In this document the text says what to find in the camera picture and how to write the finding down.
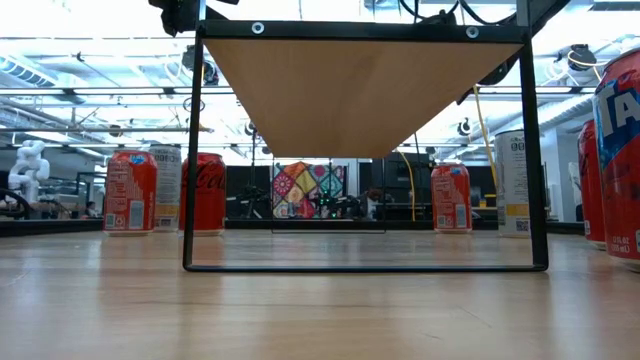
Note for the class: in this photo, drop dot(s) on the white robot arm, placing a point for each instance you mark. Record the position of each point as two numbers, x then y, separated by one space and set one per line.
29 170

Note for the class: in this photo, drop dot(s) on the black cabinet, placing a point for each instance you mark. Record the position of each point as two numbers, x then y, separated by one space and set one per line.
397 175

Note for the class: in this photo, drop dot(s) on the person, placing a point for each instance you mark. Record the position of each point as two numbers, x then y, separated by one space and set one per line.
90 209
371 200

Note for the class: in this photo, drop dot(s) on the black hanging device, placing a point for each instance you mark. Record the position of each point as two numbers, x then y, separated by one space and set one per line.
211 75

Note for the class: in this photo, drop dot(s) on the wooden shelf black metal frame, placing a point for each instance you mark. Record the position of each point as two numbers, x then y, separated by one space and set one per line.
350 95

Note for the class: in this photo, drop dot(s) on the colourful patterned panel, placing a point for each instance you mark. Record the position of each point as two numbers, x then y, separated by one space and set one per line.
295 187

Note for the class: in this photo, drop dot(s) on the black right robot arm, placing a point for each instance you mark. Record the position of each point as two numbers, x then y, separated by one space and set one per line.
547 12

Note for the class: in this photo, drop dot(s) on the red soda can blue logo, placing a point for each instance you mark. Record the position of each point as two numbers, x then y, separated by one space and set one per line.
450 200
622 175
130 195
590 190

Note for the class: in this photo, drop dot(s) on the red Coca-Cola can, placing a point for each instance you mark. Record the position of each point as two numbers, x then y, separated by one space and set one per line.
212 195

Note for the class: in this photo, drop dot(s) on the black aluminium rig frame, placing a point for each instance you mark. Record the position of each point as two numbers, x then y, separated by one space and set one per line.
50 227

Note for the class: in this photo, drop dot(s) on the slim white beverage can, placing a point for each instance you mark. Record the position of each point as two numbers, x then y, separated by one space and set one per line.
170 185
511 175

